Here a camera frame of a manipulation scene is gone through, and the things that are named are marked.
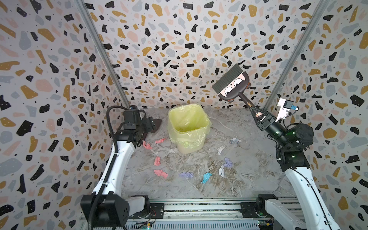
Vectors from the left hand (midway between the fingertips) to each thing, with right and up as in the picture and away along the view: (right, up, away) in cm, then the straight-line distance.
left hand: (147, 120), depth 77 cm
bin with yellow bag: (+21, -4, +23) cm, 32 cm away
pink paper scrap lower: (+5, -32, +8) cm, 33 cm away
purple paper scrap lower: (+21, -33, +8) cm, 40 cm away
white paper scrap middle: (+42, -20, +18) cm, 50 cm away
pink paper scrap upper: (+1, -14, +23) cm, 27 cm away
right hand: (+47, +4, -20) cm, 52 cm away
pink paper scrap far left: (-7, -17, +20) cm, 27 cm away
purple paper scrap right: (+47, -27, +12) cm, 56 cm away
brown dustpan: (-4, -2, +38) cm, 39 cm away
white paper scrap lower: (+42, -31, +11) cm, 53 cm away
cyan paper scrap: (+32, -34, +8) cm, 48 cm away
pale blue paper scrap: (+55, -14, +26) cm, 62 cm away
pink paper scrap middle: (+2, -26, +13) cm, 29 cm away
